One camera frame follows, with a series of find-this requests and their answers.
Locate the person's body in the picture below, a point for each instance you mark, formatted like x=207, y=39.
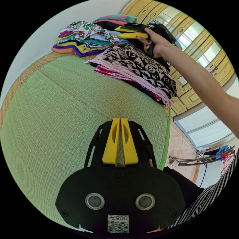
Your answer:
x=211, y=198

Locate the clothes drying rack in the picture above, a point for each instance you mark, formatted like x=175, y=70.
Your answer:
x=211, y=158

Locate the person's right hand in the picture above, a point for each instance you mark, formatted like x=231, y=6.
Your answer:
x=158, y=47

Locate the person's right forearm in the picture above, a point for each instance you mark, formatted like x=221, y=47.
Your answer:
x=201, y=80

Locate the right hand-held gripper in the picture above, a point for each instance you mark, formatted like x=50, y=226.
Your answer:
x=139, y=30

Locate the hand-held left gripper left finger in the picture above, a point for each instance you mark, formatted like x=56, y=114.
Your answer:
x=110, y=147

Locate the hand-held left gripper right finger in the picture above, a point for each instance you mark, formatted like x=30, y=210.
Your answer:
x=130, y=149

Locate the bed with green woven mat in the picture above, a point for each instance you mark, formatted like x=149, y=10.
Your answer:
x=65, y=112

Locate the yellow cupboard with mirrors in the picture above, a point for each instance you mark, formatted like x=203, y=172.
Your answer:
x=198, y=37

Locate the pile of clothes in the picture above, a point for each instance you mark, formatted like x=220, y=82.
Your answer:
x=130, y=61

